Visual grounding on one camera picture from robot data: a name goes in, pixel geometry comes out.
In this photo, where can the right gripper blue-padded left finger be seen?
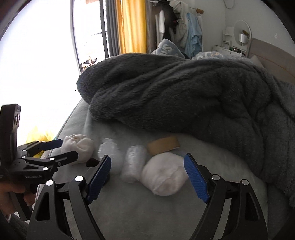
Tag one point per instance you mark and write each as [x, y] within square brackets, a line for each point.
[49, 218]

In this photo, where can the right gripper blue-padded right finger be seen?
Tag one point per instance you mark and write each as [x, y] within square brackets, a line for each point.
[245, 218]

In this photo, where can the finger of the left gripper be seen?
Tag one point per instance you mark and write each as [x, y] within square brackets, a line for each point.
[36, 147]
[53, 163]

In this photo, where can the small white sock ball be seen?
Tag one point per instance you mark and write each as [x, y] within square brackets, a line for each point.
[83, 145]

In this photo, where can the white plastic wrap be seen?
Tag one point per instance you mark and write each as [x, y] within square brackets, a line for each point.
[110, 148]

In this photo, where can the large white sock ball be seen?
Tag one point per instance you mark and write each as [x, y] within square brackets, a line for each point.
[164, 174]

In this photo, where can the yellow plastic bag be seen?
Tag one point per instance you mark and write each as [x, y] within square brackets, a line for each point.
[39, 135]

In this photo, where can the grey bed mattress cover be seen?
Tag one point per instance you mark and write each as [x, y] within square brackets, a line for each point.
[131, 211]

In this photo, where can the brown cardboard tape roll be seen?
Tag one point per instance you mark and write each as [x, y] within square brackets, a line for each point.
[163, 145]

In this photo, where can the dark grey curtain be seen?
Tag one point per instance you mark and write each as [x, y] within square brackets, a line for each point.
[112, 28]

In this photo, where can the dark grey fleece blanket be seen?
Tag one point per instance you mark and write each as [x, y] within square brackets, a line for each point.
[232, 104]

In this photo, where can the light blue patterned quilt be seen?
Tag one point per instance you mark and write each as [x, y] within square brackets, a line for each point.
[168, 48]

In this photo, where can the yellow curtain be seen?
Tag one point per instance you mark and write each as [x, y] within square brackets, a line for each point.
[132, 26]

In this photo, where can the beige headboard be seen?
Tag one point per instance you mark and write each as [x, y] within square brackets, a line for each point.
[273, 59]

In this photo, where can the white dresser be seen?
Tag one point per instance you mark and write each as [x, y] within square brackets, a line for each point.
[227, 48]

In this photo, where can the hanging clothes on rack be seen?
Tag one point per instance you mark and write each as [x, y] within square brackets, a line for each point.
[181, 24]

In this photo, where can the round vanity mirror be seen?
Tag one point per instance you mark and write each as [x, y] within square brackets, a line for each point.
[242, 34]

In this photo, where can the black window frame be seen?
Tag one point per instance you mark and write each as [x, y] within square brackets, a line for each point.
[89, 32]

